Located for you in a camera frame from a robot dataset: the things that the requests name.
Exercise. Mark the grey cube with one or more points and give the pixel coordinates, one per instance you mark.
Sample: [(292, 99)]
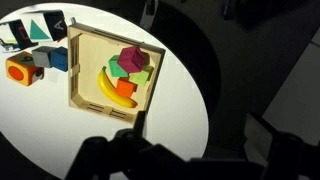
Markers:
[(41, 56)]

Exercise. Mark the blue cube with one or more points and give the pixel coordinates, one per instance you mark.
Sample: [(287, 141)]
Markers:
[(59, 59)]

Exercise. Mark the white round table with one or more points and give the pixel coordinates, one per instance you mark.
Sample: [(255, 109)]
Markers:
[(40, 124)]

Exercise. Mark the lime green cube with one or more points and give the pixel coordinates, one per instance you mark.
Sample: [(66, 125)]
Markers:
[(142, 77)]

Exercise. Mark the magenta cube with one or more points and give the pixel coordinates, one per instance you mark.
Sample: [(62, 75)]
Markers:
[(132, 59)]

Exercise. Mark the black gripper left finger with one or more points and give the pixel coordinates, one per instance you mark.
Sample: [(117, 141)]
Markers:
[(128, 152)]

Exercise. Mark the wooden crate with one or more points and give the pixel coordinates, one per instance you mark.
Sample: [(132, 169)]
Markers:
[(89, 49)]

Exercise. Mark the yellow banana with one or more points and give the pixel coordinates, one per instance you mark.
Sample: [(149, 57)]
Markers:
[(107, 88)]

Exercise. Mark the orange plushy cube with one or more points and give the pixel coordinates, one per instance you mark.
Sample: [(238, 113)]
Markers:
[(22, 69)]

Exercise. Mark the black white plush cube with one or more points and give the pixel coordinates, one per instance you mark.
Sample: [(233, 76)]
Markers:
[(13, 37)]

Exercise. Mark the white plush cube teal triangle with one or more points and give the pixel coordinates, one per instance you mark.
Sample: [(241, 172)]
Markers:
[(44, 25)]

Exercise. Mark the small orange cube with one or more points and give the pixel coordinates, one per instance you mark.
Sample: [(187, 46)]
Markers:
[(125, 88)]

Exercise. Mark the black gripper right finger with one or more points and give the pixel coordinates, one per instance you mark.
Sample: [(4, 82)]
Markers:
[(285, 156)]

